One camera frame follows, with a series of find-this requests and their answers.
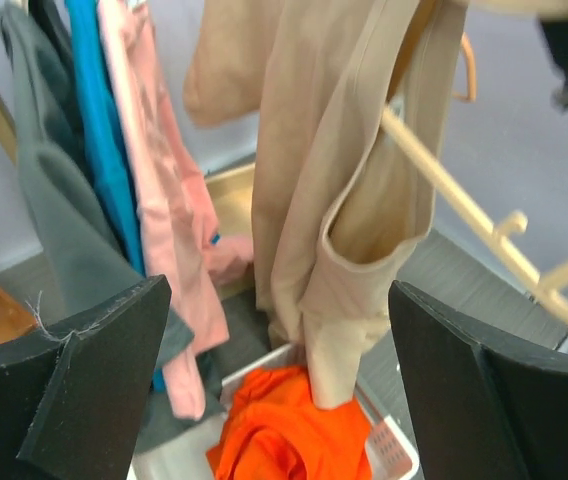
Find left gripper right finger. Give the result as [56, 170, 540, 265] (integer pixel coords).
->
[388, 281, 568, 480]

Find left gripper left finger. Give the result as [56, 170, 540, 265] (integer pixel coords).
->
[0, 276, 170, 479]

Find wooden hanger with metal hook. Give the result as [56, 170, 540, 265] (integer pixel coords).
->
[452, 33, 478, 103]

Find wooden hanger beige shirt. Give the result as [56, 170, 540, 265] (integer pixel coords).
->
[381, 0, 568, 341]

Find pink t shirt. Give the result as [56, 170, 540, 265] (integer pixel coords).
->
[97, 1, 253, 420]

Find orange t shirt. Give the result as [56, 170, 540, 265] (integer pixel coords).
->
[207, 366, 372, 480]

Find beige t shirt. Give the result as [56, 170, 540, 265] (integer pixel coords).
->
[183, 1, 466, 409]

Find grey t shirt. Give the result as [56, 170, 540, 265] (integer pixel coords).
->
[0, 0, 228, 455]

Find blue t shirt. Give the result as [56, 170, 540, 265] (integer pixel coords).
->
[63, 0, 221, 394]

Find white plastic basket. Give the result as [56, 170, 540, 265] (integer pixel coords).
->
[127, 344, 420, 479]

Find wooden clothes rack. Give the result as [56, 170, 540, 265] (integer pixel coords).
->
[0, 95, 254, 300]

